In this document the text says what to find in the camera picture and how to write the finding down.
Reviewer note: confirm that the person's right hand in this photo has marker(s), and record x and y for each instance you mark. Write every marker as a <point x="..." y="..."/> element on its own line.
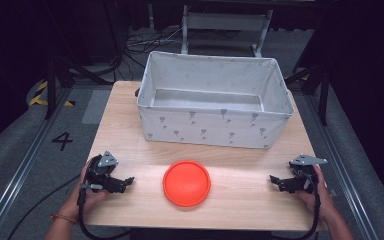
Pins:
<point x="326" y="203"/>

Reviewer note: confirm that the black metal stand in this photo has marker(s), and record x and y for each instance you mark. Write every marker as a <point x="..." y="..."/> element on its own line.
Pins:
<point x="323" y="96"/>
<point x="50" y="90"/>

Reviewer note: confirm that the orange round disc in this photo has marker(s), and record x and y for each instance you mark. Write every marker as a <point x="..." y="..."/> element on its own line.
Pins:
<point x="186" y="183"/>

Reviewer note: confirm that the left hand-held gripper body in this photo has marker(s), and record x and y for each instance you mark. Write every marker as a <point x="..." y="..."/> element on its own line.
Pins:
<point x="100" y="173"/>

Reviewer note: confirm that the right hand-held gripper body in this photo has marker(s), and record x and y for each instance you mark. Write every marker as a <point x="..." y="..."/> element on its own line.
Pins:
<point x="305" y="178"/>

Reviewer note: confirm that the grey metal stand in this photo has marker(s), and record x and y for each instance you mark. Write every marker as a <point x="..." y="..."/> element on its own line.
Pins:
<point x="225" y="21"/>

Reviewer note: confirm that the white fabric storage box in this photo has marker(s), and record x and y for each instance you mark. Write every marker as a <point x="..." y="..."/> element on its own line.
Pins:
<point x="213" y="125"/>

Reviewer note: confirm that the metal floor rail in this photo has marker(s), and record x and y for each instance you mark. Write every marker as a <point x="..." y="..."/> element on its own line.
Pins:
<point x="343" y="166"/>
<point x="20" y="170"/>

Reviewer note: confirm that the yellow black floor tape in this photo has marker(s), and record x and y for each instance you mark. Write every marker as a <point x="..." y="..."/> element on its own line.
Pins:
<point x="40" y="98"/>

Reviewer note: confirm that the person's left hand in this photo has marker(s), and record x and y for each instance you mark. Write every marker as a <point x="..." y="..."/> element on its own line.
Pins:
<point x="90" y="198"/>

